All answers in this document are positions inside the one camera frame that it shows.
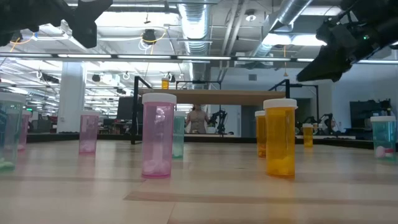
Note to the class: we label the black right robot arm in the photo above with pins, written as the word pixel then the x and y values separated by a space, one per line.
pixel 373 7

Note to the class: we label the teal pill bottle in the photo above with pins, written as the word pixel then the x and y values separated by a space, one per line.
pixel 384 140
pixel 9 140
pixel 180 137

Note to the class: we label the silver ventilation duct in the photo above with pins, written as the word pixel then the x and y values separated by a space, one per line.
pixel 280 25
pixel 194 28

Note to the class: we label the person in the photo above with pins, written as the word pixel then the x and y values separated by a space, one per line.
pixel 197 119

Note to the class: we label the black monitor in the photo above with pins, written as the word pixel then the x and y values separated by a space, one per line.
pixel 124 107

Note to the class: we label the green exit sign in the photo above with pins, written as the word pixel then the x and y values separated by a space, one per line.
pixel 29 109

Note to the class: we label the black wall television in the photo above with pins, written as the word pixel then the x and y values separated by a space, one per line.
pixel 368 113

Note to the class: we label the wooden shelf with black legs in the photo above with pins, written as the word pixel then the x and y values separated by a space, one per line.
pixel 217 97

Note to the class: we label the LED strip light bar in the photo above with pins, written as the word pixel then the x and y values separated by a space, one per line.
pixel 199 58

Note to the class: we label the black aluminium frame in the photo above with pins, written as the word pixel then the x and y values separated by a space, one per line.
pixel 62 137

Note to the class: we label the small orange pill bottle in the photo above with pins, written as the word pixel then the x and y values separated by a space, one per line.
pixel 165 84
pixel 308 137

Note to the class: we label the pink pill bottle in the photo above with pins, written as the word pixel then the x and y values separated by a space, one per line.
pixel 158 140
pixel 88 133
pixel 27 133

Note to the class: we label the large orange pill bottle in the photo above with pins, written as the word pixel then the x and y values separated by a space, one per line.
pixel 260 140

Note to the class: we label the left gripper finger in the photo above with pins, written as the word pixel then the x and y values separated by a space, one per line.
pixel 88 25

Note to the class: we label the black overhead camera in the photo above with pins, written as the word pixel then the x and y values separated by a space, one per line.
pixel 149 35

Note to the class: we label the black background robot arm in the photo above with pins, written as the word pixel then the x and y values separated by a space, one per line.
pixel 326 121
pixel 220 119

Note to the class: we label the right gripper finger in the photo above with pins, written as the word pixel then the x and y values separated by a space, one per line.
pixel 326 65

